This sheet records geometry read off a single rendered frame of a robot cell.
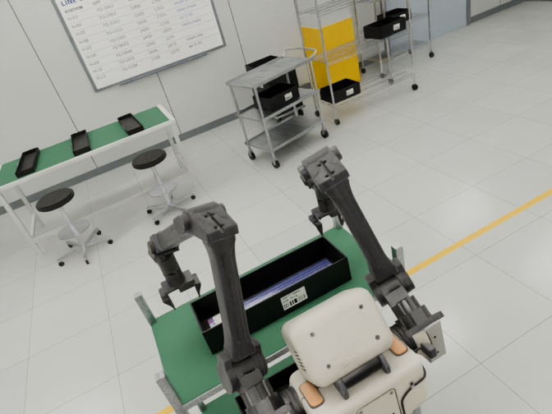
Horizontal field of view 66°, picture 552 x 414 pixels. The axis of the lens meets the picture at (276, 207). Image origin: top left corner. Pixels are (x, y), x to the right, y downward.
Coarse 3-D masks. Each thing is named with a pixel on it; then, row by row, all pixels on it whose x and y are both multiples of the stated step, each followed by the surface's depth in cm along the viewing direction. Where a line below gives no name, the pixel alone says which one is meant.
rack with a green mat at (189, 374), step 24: (336, 216) 184; (312, 240) 186; (336, 240) 182; (264, 264) 180; (360, 264) 165; (336, 288) 158; (144, 312) 163; (168, 312) 170; (192, 312) 166; (168, 336) 159; (192, 336) 156; (264, 336) 148; (168, 360) 149; (192, 360) 147; (216, 360) 144; (288, 360) 210; (168, 384) 127; (192, 384) 138; (216, 384) 136; (216, 408) 197
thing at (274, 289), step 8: (320, 264) 164; (328, 264) 163; (304, 272) 163; (312, 272) 162; (288, 280) 161; (296, 280) 160; (272, 288) 160; (280, 288) 159; (256, 296) 158; (264, 296) 157; (248, 304) 156; (208, 320) 154; (216, 320) 153
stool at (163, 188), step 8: (152, 152) 415; (160, 152) 410; (136, 160) 407; (144, 160) 402; (152, 160) 397; (160, 160) 400; (136, 168) 399; (144, 168) 397; (152, 168) 413; (160, 184) 422; (168, 184) 431; (176, 184) 426; (152, 192) 424; (160, 192) 420; (168, 192) 416; (192, 192) 444; (168, 200) 433; (176, 200) 438; (152, 208) 440; (168, 208) 434; (176, 208) 428; (184, 208) 420; (160, 216) 423
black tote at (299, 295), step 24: (288, 264) 166; (312, 264) 170; (336, 264) 153; (264, 288) 166; (288, 288) 148; (312, 288) 153; (216, 312) 161; (264, 312) 148; (288, 312) 153; (216, 336) 143
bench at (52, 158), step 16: (144, 112) 475; (160, 112) 459; (96, 128) 468; (112, 128) 453; (144, 128) 425; (64, 144) 448; (96, 144) 421; (112, 144) 411; (16, 160) 441; (48, 160) 415; (64, 160) 404; (0, 176) 412; (32, 176) 393; (192, 176) 463; (0, 192) 391; (144, 192) 447; (32, 208) 469; (112, 208) 439; (16, 224) 407; (32, 224) 449; (32, 240) 419
